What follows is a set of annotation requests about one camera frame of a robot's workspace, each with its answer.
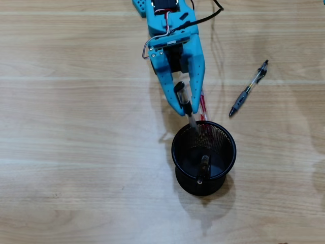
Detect teal wrist camera module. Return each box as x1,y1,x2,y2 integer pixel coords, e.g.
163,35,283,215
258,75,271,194
148,34,191,51

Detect black mesh pen holder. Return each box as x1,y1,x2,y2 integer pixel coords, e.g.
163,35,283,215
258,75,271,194
171,120,237,197

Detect short black pen silver tip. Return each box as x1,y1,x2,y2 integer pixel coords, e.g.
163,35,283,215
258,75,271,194
197,154,211,185

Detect black camera cable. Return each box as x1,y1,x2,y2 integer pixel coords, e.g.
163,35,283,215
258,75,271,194
172,0,224,34

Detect grey grip retractable pen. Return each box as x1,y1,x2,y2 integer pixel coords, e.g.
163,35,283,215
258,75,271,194
228,59,269,118

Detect red white black servo wire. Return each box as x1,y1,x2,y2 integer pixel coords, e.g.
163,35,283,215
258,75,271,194
154,8,178,28
142,24,173,60

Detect clear capped pen black grip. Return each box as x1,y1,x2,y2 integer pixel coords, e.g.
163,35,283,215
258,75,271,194
173,81,200,135

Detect red clear pen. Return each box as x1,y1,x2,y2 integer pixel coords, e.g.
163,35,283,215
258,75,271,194
199,88,213,139

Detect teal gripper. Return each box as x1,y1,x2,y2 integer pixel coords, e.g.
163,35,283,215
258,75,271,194
148,6,206,117

